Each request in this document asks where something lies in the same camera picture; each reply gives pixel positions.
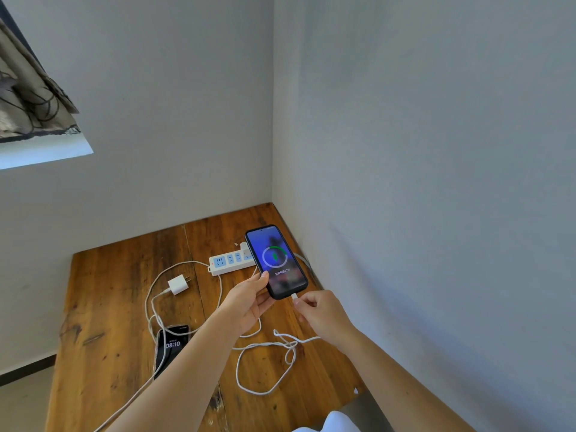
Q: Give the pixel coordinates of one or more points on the person's left hand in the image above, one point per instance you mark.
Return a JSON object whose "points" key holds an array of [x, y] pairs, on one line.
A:
{"points": [[243, 308]]}

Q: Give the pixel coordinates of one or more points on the person's right hand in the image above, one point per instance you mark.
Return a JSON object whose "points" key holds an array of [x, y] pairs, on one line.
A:
{"points": [[326, 319]]}

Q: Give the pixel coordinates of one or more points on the white power strip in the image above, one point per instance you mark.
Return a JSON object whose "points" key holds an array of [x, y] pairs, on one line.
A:
{"points": [[225, 261]]}

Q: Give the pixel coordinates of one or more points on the black smartphone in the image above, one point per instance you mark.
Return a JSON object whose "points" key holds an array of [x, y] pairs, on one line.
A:
{"points": [[276, 260]]}

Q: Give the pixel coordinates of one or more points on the smartphone with clear case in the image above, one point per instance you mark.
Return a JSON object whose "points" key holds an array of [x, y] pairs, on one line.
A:
{"points": [[171, 350]]}

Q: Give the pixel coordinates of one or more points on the person's left forearm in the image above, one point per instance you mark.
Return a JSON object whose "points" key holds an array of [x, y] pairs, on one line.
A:
{"points": [[189, 382]]}

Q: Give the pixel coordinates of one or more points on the person's right forearm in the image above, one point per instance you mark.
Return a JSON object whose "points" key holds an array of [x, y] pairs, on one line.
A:
{"points": [[405, 391]]}

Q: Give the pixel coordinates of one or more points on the white shirt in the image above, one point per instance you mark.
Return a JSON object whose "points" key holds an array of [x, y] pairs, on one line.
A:
{"points": [[335, 422]]}

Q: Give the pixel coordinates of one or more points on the wooden folding table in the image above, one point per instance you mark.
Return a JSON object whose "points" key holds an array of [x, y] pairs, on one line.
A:
{"points": [[112, 287]]}

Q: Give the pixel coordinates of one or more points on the beige patterned tied curtain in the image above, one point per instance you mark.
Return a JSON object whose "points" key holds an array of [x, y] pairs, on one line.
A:
{"points": [[31, 107]]}

